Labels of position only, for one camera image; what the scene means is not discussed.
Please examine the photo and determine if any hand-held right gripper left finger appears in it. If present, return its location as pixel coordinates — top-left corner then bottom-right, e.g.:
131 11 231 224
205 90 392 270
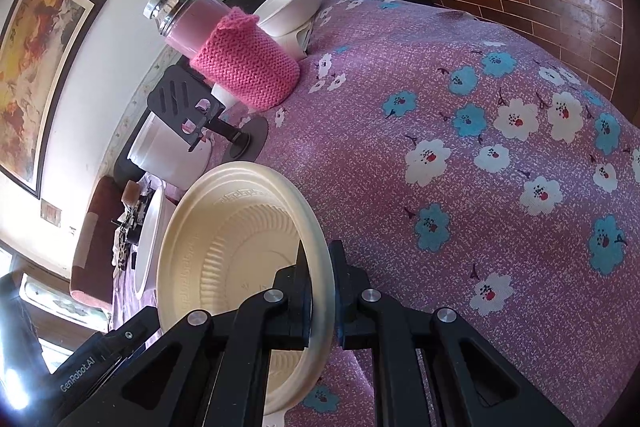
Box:
55 241 313 427

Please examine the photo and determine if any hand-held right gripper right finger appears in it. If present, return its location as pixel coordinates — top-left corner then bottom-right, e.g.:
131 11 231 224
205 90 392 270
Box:
327 241 576 427

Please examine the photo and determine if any large cream bowl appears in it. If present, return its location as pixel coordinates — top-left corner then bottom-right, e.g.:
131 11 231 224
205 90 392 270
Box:
156 161 332 418

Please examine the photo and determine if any glass panel door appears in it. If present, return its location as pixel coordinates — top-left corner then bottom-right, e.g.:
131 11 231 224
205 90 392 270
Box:
15 269 111 338

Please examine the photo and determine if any brown armchair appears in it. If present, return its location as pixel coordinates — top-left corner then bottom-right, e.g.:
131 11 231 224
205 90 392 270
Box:
69 177 126 313

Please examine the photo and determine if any large white bowl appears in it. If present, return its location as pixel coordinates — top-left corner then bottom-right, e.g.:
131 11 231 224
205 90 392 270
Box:
134 187 168 300

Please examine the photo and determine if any purple floral tablecloth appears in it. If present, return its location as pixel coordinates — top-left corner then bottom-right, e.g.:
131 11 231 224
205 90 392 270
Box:
110 0 640 427

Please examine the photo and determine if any white plastic jar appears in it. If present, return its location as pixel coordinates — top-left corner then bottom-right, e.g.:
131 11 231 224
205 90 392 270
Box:
126 112 213 188

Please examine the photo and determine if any small white container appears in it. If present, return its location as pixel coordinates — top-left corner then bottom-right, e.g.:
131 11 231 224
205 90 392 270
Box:
210 82 238 108

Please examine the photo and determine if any black phone stand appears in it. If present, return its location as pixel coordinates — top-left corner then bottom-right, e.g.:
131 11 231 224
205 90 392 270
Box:
147 65 270 160

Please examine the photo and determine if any pink bottle with knitted sleeve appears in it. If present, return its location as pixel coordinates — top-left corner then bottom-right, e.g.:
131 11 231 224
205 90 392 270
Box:
143 0 301 112

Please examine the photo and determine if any framed painting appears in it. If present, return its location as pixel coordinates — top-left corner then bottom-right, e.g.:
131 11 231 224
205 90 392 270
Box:
0 0 108 200

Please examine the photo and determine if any small cream bowl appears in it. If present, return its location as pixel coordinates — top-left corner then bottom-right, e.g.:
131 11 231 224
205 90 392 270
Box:
254 0 322 62

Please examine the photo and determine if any small wall plaque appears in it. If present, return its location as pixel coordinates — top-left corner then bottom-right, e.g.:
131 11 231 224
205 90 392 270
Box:
40 201 63 228

